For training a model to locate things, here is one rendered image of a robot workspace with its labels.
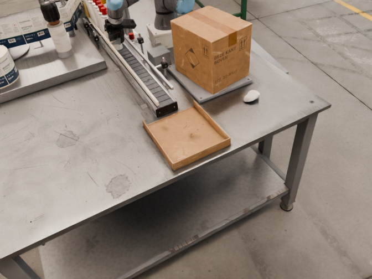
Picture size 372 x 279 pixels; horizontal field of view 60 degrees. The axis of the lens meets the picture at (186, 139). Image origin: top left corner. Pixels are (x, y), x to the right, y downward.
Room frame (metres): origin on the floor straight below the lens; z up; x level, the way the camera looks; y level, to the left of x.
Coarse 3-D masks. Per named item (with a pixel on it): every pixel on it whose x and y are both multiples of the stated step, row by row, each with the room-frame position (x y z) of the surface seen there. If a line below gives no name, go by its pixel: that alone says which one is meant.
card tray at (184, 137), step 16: (192, 112) 1.14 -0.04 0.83; (160, 128) 1.06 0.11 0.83; (176, 128) 1.05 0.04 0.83; (192, 128) 1.04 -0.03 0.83; (208, 128) 1.03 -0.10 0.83; (160, 144) 0.92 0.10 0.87; (176, 144) 0.95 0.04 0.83; (192, 144) 0.94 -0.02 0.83; (208, 144) 0.93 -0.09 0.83; (224, 144) 0.91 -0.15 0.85; (176, 160) 0.86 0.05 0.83; (192, 160) 0.85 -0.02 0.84
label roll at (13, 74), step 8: (0, 48) 1.59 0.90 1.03; (0, 56) 1.50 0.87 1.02; (8, 56) 1.54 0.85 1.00; (0, 64) 1.47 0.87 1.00; (8, 64) 1.51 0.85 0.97; (0, 72) 1.46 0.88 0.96; (8, 72) 1.49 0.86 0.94; (16, 72) 1.54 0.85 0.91; (0, 80) 1.45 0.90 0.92; (8, 80) 1.47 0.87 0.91; (0, 88) 1.44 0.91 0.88
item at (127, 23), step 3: (123, 21) 1.64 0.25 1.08; (126, 21) 1.65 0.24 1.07; (129, 21) 1.66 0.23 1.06; (132, 21) 1.67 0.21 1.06; (123, 24) 1.61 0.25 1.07; (126, 24) 1.63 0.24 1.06; (129, 24) 1.64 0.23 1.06; (132, 24) 1.65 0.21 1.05; (135, 24) 1.66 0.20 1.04; (117, 27) 1.60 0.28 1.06; (120, 27) 1.60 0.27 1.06; (123, 27) 1.62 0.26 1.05; (126, 27) 1.63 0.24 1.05; (129, 27) 1.64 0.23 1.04; (132, 27) 1.65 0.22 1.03; (135, 27) 1.67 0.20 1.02
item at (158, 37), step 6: (150, 24) 1.92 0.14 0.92; (150, 30) 1.83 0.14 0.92; (156, 30) 1.82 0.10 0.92; (162, 30) 1.81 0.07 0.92; (168, 30) 1.80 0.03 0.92; (150, 36) 1.87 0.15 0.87; (156, 36) 1.75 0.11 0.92; (162, 36) 1.76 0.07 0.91; (168, 36) 1.77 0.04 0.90; (156, 42) 1.75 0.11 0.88; (162, 42) 1.76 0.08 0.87; (168, 42) 1.77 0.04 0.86
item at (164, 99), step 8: (104, 40) 1.85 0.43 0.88; (128, 56) 1.63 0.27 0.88; (128, 64) 1.55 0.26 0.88; (136, 64) 1.54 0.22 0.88; (136, 72) 1.46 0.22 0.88; (144, 72) 1.45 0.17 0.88; (136, 80) 1.38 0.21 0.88; (144, 80) 1.38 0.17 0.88; (152, 80) 1.37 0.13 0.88; (152, 88) 1.30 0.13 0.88; (160, 88) 1.30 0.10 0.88; (160, 96) 1.23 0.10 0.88; (168, 96) 1.22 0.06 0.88; (160, 104) 1.17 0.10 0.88; (168, 104) 1.17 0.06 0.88
